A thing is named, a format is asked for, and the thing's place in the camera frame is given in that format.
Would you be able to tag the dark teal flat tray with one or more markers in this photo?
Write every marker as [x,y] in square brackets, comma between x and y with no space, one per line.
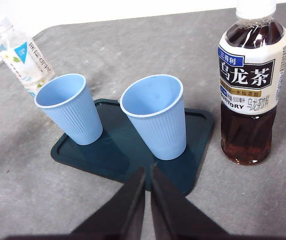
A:
[122,155]

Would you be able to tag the dark oolong tea bottle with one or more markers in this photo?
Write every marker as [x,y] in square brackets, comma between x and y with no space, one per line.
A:
[250,75]

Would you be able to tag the blue ribbed plastic cup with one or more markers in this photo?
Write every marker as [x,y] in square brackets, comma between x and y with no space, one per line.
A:
[72,120]
[157,130]

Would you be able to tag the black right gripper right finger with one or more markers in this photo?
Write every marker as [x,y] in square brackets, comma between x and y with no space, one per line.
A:
[175,217]

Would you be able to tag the clear jasmine tea bottle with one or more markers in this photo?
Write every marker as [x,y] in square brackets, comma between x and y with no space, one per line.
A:
[25,57]

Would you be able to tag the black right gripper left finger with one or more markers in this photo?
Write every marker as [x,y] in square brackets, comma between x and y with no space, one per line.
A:
[122,215]

